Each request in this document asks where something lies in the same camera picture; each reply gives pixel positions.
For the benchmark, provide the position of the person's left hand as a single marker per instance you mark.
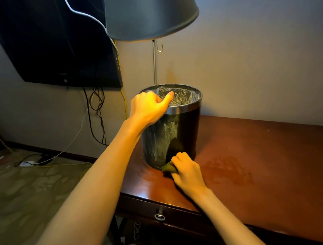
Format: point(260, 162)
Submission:
point(146, 111)

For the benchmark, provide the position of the person's right hand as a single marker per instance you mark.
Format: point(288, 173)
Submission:
point(189, 176)

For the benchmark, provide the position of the green cleaning cloth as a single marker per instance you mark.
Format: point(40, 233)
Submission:
point(169, 168)

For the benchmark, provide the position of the clear plastic bin liner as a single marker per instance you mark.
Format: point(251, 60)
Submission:
point(184, 97)

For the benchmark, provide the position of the black metal trash bin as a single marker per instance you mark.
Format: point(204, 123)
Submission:
point(186, 131)

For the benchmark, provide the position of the person's left forearm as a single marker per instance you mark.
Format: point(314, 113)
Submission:
point(93, 191)

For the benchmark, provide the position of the person's right forearm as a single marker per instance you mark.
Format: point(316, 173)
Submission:
point(227, 222)

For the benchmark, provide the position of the brown wooden table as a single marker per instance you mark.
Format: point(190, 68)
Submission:
point(272, 164)

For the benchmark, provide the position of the grey shade metal lamp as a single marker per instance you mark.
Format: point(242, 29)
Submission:
point(149, 17)

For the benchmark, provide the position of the black television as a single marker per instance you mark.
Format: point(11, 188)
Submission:
point(50, 43)

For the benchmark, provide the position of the white power strip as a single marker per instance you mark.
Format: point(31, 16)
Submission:
point(26, 163)

